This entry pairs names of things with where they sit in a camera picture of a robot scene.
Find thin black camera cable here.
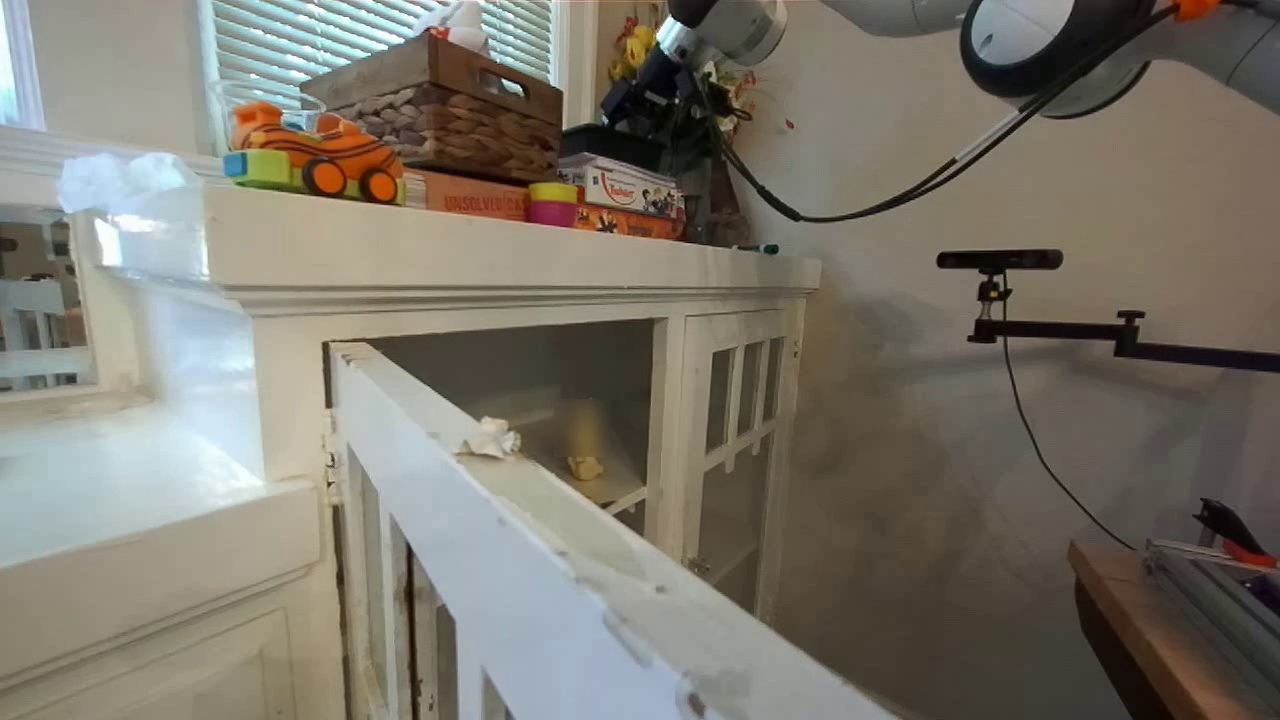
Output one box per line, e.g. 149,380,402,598
996,331,1136,552

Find small yellow rabbit figurine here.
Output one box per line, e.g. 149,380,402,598
565,397,611,490

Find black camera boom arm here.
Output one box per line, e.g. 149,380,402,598
969,270,1280,378

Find white tissue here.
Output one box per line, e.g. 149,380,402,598
424,0,495,58

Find black handled tool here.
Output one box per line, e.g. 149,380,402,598
1192,496,1276,566

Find white tall cabinet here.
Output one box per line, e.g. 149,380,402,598
196,178,823,629

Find white board game box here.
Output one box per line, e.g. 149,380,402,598
555,147,692,219

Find white closed cabinet door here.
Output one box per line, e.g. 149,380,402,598
685,311,806,616

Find yellow flower bouquet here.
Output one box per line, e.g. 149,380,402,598
608,12,763,138

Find orange wooden box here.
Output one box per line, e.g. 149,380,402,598
396,166,532,219

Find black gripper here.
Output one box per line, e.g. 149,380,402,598
596,43,713,140

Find yellow and pink cup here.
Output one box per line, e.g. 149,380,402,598
523,178,585,229

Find orange toy truck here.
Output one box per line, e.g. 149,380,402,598
221,96,409,209

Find wooden table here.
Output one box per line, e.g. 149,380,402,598
1066,535,1280,720

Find white low cabinet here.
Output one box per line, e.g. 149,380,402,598
0,397,336,720

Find small white crumpled object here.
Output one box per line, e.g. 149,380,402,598
461,411,523,463

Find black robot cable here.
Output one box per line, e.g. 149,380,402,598
713,0,1185,229

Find orange board game box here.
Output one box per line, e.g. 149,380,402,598
576,196,692,243

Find black tray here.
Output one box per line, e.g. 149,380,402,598
555,122,671,174

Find black stereo camera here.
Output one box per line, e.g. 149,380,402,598
932,243,1070,276

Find dark vase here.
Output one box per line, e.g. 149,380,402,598
666,138,754,253

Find white open cabinet door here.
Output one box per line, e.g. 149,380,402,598
323,337,897,720

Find brown wicker basket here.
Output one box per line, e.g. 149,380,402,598
301,31,570,190

